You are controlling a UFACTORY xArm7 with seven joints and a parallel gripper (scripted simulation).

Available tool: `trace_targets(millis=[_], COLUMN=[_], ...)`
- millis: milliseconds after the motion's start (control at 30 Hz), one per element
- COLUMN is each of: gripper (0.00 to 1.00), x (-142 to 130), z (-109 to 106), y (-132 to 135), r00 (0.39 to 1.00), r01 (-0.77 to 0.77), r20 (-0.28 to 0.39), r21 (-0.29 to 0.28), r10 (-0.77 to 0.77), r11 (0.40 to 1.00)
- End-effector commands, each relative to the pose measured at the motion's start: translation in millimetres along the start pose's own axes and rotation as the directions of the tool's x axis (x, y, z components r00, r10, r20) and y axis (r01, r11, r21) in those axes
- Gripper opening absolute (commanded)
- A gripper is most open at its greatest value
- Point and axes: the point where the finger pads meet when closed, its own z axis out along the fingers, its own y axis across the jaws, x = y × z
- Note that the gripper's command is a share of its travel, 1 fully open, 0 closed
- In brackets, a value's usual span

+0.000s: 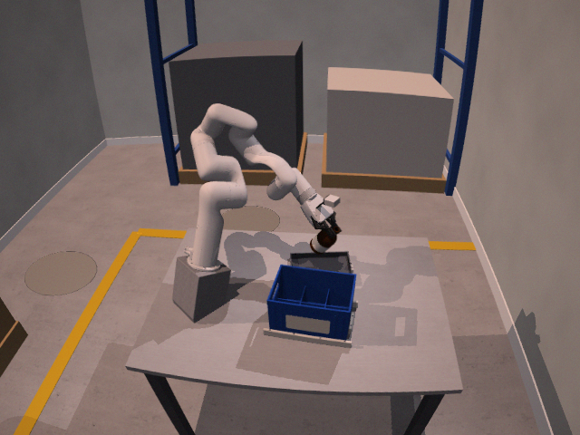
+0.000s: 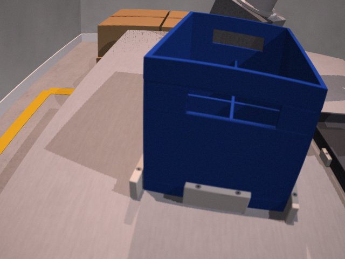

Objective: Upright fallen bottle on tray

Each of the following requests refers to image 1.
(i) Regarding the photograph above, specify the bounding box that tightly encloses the brown glass bottle with white label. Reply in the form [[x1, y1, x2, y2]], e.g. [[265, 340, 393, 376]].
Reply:
[[310, 227, 340, 254]]

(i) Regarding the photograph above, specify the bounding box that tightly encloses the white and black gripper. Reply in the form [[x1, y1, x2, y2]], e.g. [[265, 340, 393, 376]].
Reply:
[[301, 193, 338, 238]]

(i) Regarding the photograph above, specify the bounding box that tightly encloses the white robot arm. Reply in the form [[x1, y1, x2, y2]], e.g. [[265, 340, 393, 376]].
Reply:
[[184, 103, 316, 272]]

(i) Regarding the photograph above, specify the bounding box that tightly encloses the blue plastic crate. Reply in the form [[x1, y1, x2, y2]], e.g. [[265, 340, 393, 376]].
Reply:
[[266, 265, 356, 341]]

